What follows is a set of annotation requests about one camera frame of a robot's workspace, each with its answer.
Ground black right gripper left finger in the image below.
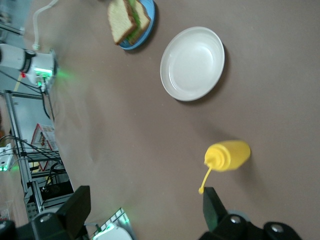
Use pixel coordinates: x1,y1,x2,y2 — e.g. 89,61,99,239
0,185,91,240

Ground rounded brown bread slice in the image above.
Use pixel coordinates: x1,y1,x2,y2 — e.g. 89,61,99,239
107,0,138,46

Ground beige plate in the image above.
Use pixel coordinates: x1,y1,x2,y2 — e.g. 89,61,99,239
159,26,226,102

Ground yellow mustard squeeze bottle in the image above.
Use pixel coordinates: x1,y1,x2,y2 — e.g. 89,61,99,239
198,139,252,195

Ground green lettuce leaf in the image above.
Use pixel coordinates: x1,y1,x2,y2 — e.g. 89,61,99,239
124,0,143,42

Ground square brown bread slice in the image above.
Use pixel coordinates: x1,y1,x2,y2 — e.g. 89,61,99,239
128,1,152,43

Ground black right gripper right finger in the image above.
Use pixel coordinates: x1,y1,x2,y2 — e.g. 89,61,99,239
198,186,303,240

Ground blue plate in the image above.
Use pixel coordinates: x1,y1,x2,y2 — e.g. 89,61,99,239
117,0,158,51

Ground red white warning sign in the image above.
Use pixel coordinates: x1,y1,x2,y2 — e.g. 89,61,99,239
30,122,60,172

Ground white box green light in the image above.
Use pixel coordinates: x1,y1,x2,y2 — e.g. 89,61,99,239
0,147,16,172

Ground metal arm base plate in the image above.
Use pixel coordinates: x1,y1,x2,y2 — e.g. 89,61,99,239
84,206,137,240
43,48,61,95

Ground aluminium frame rack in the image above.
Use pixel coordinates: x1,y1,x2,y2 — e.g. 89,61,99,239
0,89,76,221

